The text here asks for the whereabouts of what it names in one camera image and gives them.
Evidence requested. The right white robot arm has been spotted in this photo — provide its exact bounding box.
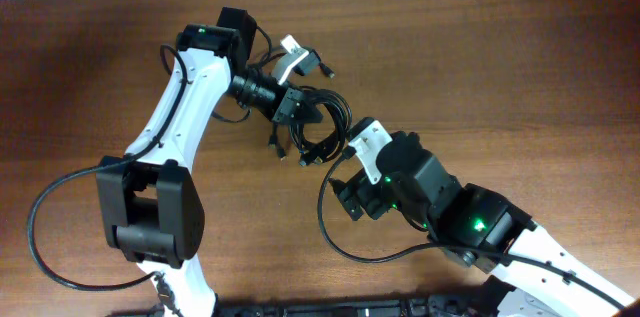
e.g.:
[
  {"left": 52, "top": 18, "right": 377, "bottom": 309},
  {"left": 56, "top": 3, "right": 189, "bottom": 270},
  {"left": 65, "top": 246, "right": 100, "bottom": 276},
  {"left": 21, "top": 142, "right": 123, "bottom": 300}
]
[{"left": 321, "top": 124, "right": 637, "bottom": 316}]

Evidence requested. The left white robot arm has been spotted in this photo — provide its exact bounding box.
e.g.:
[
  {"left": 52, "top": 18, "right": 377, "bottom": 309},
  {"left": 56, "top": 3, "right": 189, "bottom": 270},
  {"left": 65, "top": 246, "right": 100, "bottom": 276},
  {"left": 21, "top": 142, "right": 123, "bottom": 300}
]
[{"left": 96, "top": 7, "right": 320, "bottom": 316}]

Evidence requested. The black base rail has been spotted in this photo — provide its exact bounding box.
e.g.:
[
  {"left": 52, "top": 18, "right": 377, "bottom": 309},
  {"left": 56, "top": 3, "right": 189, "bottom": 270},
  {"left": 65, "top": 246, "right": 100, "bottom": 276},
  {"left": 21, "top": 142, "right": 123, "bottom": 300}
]
[{"left": 107, "top": 296, "right": 491, "bottom": 317}]

